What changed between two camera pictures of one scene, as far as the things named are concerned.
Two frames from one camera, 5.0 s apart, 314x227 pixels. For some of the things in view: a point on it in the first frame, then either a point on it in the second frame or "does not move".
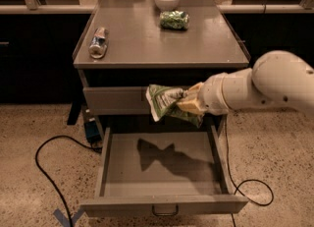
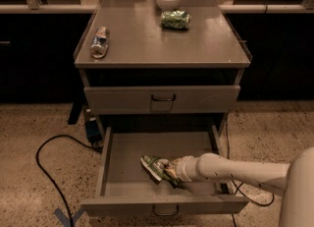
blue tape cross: [63, 219] does not move
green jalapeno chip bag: [163, 104] → [154, 167]
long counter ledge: [222, 9] does not move
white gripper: [212, 95] → [183, 169]
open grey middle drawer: [164, 173] does not move
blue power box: [92, 131] does not move
